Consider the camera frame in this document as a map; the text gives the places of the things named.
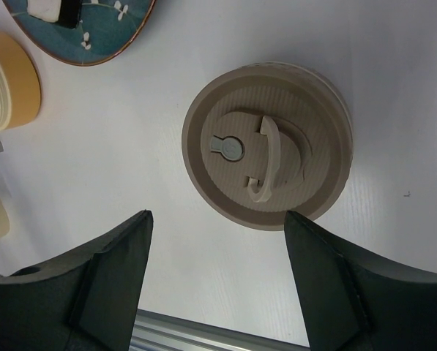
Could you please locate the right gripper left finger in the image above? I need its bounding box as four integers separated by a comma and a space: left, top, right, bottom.
0, 210, 154, 350

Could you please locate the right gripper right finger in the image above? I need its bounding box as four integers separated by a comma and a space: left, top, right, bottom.
284, 211, 437, 350

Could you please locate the grey lunch box lid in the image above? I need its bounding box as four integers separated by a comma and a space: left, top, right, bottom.
182, 62, 353, 231

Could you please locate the grey steel lunch box container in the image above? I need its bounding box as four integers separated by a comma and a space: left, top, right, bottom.
239, 61, 353, 154

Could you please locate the yellow lunch box container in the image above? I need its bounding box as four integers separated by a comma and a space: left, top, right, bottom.
0, 31, 42, 132

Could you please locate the blue ceramic plate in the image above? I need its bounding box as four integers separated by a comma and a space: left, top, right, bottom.
4, 0, 155, 67

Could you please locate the small black white sushi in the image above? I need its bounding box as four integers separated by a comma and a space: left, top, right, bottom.
26, 0, 82, 29

